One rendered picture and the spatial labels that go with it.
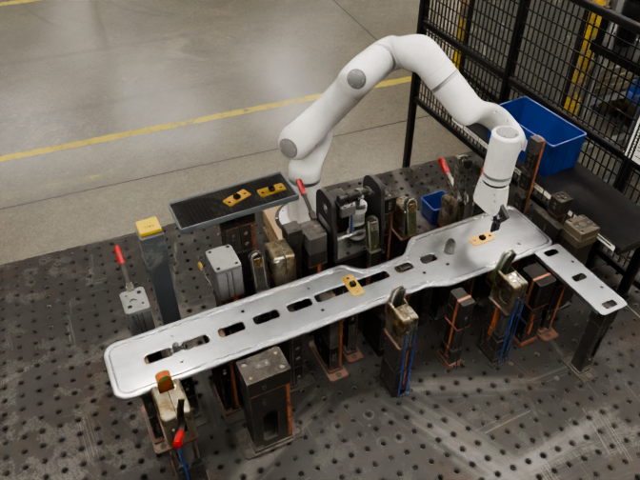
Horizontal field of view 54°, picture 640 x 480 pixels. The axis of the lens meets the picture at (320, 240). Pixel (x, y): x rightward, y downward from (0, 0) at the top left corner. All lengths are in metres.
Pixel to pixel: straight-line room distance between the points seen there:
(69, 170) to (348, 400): 2.83
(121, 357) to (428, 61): 1.13
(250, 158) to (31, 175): 1.38
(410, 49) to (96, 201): 2.60
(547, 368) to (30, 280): 1.81
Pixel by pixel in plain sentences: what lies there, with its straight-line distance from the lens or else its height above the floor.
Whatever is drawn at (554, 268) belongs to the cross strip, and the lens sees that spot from 2.01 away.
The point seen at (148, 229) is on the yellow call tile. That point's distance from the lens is 1.84.
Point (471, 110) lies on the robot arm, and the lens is 1.79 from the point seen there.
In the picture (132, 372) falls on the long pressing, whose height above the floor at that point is 1.00.
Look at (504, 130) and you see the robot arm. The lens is 1.82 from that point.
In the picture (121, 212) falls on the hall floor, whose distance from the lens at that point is 3.83.
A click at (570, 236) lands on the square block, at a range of 2.10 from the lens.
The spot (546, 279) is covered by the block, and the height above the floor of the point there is 0.98.
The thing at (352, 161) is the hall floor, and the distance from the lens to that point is 4.08.
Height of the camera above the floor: 2.32
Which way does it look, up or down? 42 degrees down
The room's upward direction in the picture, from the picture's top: straight up
